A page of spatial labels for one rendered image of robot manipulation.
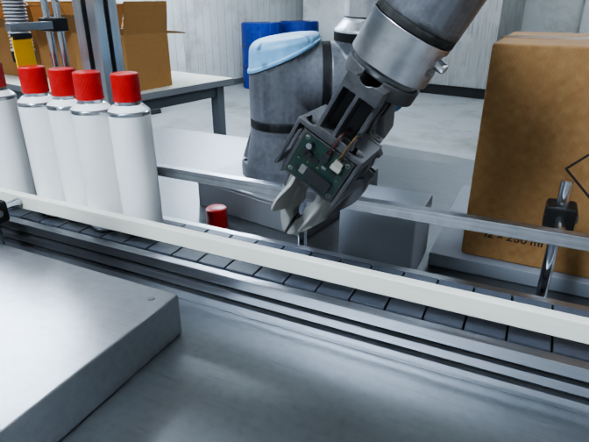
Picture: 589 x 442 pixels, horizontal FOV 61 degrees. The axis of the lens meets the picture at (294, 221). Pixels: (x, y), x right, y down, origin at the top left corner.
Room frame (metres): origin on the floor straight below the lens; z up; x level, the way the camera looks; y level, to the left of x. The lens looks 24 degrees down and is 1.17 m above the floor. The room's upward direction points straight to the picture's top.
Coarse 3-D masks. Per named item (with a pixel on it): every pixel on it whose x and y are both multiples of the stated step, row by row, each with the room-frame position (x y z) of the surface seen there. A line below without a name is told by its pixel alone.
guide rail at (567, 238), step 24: (168, 168) 0.63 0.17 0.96; (192, 168) 0.63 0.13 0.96; (264, 192) 0.57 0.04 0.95; (312, 192) 0.54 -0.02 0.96; (408, 216) 0.50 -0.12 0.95; (432, 216) 0.48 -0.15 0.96; (456, 216) 0.48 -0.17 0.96; (480, 216) 0.47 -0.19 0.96; (528, 240) 0.44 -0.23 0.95; (552, 240) 0.44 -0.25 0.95; (576, 240) 0.43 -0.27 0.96
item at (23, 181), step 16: (0, 64) 0.73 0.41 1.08; (0, 80) 0.72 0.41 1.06; (0, 96) 0.71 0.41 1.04; (16, 96) 0.73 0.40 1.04; (0, 112) 0.71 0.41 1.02; (16, 112) 0.72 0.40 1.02; (0, 128) 0.70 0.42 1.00; (16, 128) 0.72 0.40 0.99; (0, 144) 0.70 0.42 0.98; (16, 144) 0.71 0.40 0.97; (0, 160) 0.70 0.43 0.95; (16, 160) 0.71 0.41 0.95; (0, 176) 0.70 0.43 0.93; (16, 176) 0.71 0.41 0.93; (32, 176) 0.73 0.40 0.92; (32, 192) 0.72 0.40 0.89
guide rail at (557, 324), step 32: (0, 192) 0.67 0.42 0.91; (96, 224) 0.59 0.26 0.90; (128, 224) 0.57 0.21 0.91; (160, 224) 0.56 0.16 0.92; (224, 256) 0.51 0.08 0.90; (256, 256) 0.49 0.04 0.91; (288, 256) 0.48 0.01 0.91; (384, 288) 0.43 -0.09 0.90; (416, 288) 0.42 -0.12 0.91; (448, 288) 0.41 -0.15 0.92; (512, 320) 0.38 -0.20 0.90; (544, 320) 0.37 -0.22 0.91; (576, 320) 0.36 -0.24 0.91
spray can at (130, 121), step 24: (120, 72) 0.63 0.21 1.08; (120, 96) 0.61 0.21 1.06; (120, 120) 0.60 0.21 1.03; (144, 120) 0.61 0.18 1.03; (120, 144) 0.60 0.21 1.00; (144, 144) 0.61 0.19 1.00; (120, 168) 0.60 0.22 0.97; (144, 168) 0.60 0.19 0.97; (120, 192) 0.61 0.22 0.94; (144, 192) 0.60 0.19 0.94; (144, 216) 0.60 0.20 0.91
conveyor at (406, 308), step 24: (24, 216) 0.66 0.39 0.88; (120, 240) 0.58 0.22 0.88; (144, 240) 0.58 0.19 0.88; (216, 264) 0.52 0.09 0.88; (240, 264) 0.52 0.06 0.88; (360, 264) 0.52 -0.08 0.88; (312, 288) 0.47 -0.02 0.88; (336, 288) 0.47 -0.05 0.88; (456, 288) 0.47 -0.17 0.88; (480, 288) 0.47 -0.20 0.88; (408, 312) 0.42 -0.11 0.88; (432, 312) 0.42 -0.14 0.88; (456, 312) 0.42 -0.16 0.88; (576, 312) 0.42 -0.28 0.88; (504, 336) 0.38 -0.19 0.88; (528, 336) 0.38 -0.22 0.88; (552, 336) 0.39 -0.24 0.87
